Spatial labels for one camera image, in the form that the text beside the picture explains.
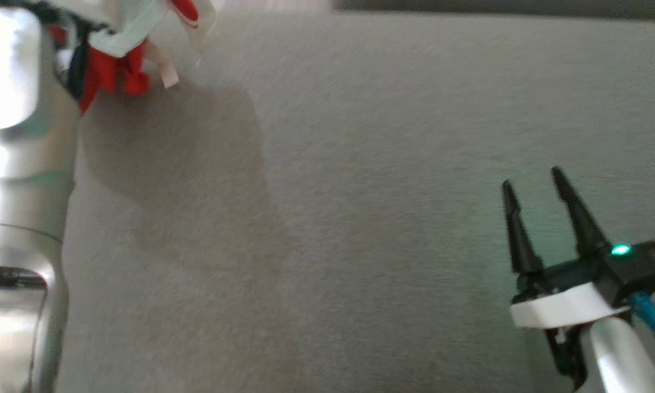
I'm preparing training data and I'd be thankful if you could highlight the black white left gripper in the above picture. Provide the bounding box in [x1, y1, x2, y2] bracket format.
[59, 12, 165, 102]

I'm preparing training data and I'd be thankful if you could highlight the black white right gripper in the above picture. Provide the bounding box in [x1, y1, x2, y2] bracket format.
[502, 166, 632, 391]

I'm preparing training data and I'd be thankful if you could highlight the red and white garment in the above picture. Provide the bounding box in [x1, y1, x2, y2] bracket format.
[46, 0, 219, 115]

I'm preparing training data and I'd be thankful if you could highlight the large grey fabric sofa seat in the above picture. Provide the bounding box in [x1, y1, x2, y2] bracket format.
[55, 8, 655, 393]

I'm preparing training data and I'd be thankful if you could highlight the blue cable connector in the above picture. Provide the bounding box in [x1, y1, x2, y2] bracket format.
[630, 291, 655, 346]

